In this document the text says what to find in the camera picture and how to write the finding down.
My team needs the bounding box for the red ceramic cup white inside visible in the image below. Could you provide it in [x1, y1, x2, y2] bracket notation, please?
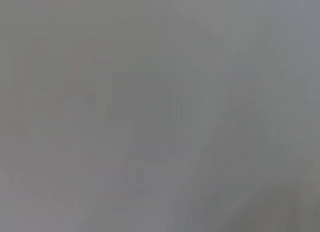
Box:
[29, 40, 179, 192]

